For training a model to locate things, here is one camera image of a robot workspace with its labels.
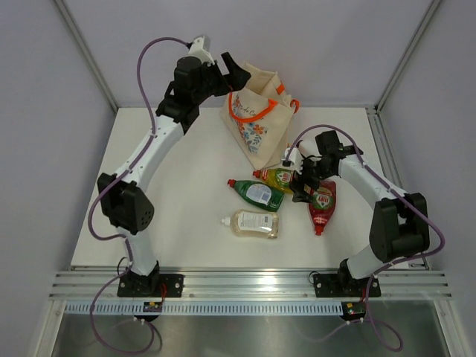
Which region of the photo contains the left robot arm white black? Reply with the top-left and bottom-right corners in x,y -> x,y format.
97,52 -> 251,297

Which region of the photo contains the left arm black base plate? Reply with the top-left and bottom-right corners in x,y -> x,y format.
117,272 -> 184,298

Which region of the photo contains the yellow Fairy dish soap bottle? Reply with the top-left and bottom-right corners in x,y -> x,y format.
252,168 -> 293,194

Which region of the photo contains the white slotted cable duct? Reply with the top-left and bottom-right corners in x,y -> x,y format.
63,300 -> 367,316

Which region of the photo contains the aluminium frame post right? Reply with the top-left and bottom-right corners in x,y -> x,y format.
374,0 -> 445,114

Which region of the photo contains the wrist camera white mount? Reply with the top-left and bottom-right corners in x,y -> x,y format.
281,140 -> 319,170
187,34 -> 215,65

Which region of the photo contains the aluminium front rail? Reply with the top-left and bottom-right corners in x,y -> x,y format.
48,266 -> 452,301

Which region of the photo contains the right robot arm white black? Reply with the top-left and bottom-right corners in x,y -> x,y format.
282,126 -> 430,298

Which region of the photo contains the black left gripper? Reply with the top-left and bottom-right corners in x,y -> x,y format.
192,52 -> 249,104

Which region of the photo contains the clear tea seed soap bottle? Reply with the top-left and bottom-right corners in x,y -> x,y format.
221,210 -> 279,239

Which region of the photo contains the aluminium frame post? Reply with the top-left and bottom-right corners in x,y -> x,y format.
374,0 -> 445,114
52,0 -> 120,113

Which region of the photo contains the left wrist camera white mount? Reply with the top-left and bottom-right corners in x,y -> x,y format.
187,34 -> 215,65

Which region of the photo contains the aluminium frame post left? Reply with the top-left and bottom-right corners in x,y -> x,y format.
52,0 -> 120,113

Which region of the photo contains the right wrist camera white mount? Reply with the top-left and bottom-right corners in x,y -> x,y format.
281,140 -> 319,170

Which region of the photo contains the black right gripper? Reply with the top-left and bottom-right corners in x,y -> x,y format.
289,155 -> 335,203

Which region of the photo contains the canvas bag with orange handles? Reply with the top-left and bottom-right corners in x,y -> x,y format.
220,62 -> 300,170

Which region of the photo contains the red Fairy dish soap bottle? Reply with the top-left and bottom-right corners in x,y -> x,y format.
309,180 -> 337,236

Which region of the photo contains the green dish soap bottle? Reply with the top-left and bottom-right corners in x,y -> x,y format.
227,179 -> 284,213

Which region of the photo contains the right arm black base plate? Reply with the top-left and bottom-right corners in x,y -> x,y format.
311,272 -> 382,298

